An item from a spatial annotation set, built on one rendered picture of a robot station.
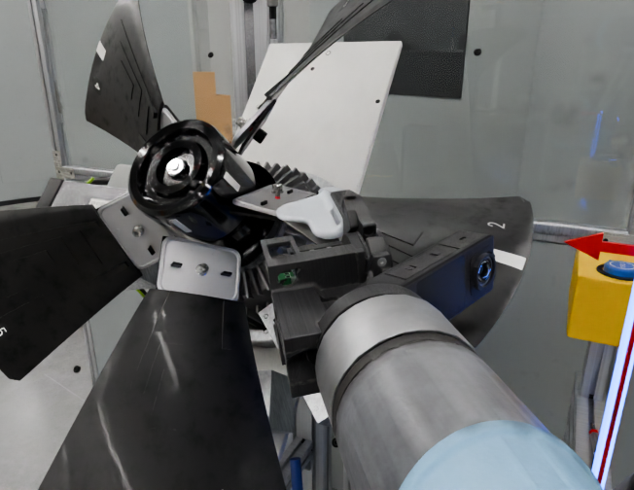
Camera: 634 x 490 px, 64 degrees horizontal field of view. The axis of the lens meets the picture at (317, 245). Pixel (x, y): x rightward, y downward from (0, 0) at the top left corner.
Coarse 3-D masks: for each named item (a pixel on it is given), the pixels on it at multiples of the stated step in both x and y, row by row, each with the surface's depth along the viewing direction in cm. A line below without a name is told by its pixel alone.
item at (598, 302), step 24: (576, 264) 72; (600, 264) 68; (576, 288) 65; (600, 288) 64; (624, 288) 63; (576, 312) 66; (600, 312) 65; (624, 312) 64; (576, 336) 67; (600, 336) 66
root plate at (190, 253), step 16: (176, 240) 55; (192, 240) 56; (160, 256) 54; (176, 256) 55; (192, 256) 56; (208, 256) 57; (224, 256) 58; (160, 272) 53; (176, 272) 54; (192, 272) 55; (208, 272) 56; (160, 288) 53; (176, 288) 54; (192, 288) 54; (208, 288) 55; (224, 288) 56
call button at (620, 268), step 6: (606, 264) 66; (612, 264) 65; (618, 264) 65; (624, 264) 65; (630, 264) 65; (606, 270) 65; (612, 270) 65; (618, 270) 64; (624, 270) 64; (630, 270) 64; (624, 276) 64; (630, 276) 64
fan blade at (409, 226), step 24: (384, 216) 51; (408, 216) 51; (432, 216) 51; (456, 216) 51; (480, 216) 51; (504, 216) 51; (528, 216) 50; (312, 240) 47; (336, 240) 47; (408, 240) 47; (432, 240) 47; (504, 240) 47; (528, 240) 47; (504, 264) 45; (504, 288) 43; (480, 312) 41; (480, 336) 39
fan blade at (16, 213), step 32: (0, 224) 62; (32, 224) 61; (64, 224) 60; (96, 224) 60; (0, 256) 62; (32, 256) 62; (64, 256) 61; (96, 256) 61; (0, 288) 63; (32, 288) 63; (64, 288) 63; (96, 288) 63; (0, 320) 64; (32, 320) 64; (64, 320) 64; (0, 352) 65; (32, 352) 65
